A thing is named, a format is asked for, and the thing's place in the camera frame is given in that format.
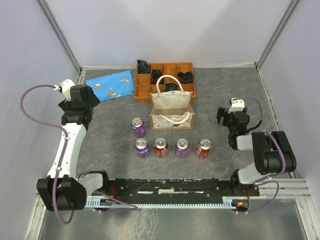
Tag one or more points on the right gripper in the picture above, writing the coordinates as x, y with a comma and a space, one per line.
223, 113

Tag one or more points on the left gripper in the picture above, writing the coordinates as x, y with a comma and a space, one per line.
93, 101

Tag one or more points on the red soda can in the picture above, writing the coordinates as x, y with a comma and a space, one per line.
161, 147
203, 148

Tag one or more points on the purple soda can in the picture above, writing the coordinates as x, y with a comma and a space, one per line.
138, 127
142, 147
182, 147

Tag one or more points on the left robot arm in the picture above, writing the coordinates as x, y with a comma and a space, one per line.
60, 189

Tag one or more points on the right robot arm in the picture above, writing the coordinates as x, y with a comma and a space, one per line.
272, 152

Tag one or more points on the canvas tote bag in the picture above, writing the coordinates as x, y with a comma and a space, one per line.
171, 110

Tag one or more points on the blue space-print cloth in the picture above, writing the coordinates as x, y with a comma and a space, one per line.
112, 86

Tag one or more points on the rolled green-pattern tie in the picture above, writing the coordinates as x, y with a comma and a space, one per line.
170, 87

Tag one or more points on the wooden compartment tray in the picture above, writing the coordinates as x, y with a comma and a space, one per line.
143, 86

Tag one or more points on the rolled dark tie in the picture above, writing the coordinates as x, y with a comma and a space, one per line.
155, 75

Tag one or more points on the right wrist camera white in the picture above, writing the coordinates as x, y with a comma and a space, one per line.
236, 105

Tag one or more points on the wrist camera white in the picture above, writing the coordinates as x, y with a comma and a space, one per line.
65, 88
236, 105

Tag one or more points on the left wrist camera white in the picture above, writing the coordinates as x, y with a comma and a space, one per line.
65, 88

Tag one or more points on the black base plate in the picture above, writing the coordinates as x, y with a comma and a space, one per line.
177, 191

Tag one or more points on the aluminium frame rail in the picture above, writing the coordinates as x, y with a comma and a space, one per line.
284, 187

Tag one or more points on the blue cable duct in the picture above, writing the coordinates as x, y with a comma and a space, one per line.
100, 202

